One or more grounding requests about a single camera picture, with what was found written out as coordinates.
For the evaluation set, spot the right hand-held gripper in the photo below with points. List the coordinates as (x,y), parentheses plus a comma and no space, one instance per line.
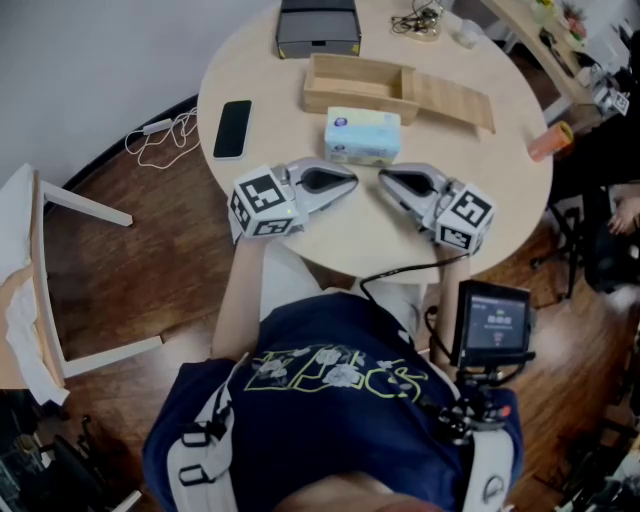
(465,210)

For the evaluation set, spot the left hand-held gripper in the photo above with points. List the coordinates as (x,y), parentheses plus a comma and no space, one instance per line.
(260,200)

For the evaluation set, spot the light blue tissues pack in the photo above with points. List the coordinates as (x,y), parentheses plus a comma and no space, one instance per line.
(362,135)

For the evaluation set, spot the person's right forearm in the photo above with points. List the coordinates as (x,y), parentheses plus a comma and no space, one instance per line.
(452,270)

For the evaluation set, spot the person's left forearm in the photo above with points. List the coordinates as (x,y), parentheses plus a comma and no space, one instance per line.
(237,295)

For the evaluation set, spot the open wooden box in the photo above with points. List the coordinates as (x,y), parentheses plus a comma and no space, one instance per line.
(350,102)

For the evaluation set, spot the wooden sliding lid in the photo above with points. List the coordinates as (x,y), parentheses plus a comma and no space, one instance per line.
(455,102)

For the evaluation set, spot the person's light trousers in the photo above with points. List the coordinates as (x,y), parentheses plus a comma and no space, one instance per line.
(285,280)

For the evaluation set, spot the black smartphone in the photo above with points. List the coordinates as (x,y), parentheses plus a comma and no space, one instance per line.
(232,129)

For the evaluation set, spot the black organizer box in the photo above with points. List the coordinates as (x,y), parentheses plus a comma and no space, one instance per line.
(317,30)

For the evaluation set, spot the clear glass cup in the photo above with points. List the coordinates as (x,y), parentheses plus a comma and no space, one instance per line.
(465,35)

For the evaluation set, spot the small black monitor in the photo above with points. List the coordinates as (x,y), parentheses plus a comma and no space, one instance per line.
(495,320)

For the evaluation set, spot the black office chair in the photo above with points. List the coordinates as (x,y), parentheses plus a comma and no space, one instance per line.
(75,465)
(575,250)

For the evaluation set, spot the light wooden side desk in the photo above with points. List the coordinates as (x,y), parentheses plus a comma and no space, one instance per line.
(550,55)

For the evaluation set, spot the flower bouquet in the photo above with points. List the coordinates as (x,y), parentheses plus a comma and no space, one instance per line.
(570,17)

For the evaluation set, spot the person's navy t-shirt torso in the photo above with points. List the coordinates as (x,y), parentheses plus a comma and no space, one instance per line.
(325,440)

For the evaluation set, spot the person's head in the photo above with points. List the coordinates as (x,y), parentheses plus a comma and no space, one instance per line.
(350,497)

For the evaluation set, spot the white crumpled cloth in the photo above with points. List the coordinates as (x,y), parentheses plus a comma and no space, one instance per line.
(27,330)

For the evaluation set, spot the black monitor mount rig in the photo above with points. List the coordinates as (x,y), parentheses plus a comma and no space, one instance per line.
(475,400)

